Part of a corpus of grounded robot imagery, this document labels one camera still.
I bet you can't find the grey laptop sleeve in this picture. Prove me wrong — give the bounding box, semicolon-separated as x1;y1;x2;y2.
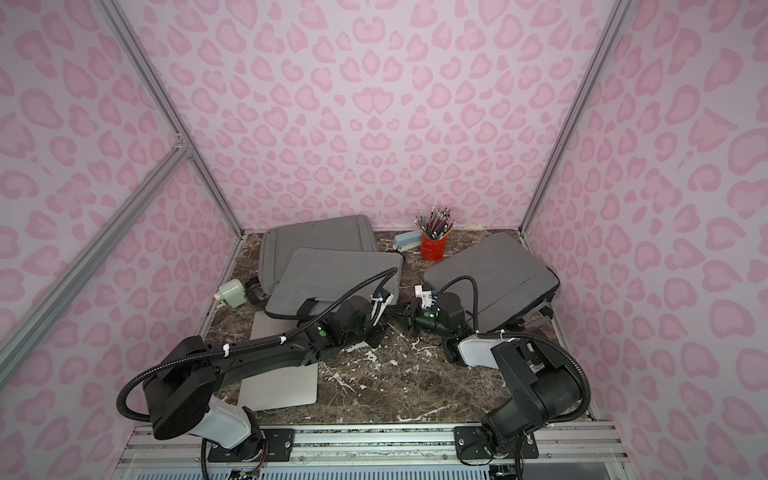
265;248;403;320

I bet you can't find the grey zippered laptop bag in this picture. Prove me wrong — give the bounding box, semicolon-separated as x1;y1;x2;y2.
244;215;379;307

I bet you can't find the dark green laptop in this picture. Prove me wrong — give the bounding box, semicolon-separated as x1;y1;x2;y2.
238;311;318;411

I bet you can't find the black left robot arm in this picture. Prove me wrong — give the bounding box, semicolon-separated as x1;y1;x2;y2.
142;290;393;460

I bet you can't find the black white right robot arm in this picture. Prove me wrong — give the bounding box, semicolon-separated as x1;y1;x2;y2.
404;285;592;466

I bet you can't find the dark grey laptop case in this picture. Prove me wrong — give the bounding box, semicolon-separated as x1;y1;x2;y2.
423;233;560;333

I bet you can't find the red pencil cup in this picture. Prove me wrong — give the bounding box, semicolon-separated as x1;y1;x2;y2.
420;235;447;262

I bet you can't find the light blue eraser box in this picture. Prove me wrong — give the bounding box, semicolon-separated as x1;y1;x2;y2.
393;231;422;252

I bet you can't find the bundle of coloured pencils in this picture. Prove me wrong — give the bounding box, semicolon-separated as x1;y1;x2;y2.
414;207;454;241

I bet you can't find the pale green tape dispenser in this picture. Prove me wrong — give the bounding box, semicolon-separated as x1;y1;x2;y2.
214;279;249;308

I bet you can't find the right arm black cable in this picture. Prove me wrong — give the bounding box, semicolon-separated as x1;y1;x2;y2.
436;274;593;480

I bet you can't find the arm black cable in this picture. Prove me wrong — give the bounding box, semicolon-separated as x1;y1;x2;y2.
436;274;593;480
115;266;400;480

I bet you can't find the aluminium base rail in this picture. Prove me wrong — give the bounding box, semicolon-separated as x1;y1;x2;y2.
112;422;634;479

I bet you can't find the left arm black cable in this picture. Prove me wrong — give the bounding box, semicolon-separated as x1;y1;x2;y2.
115;266;400;480

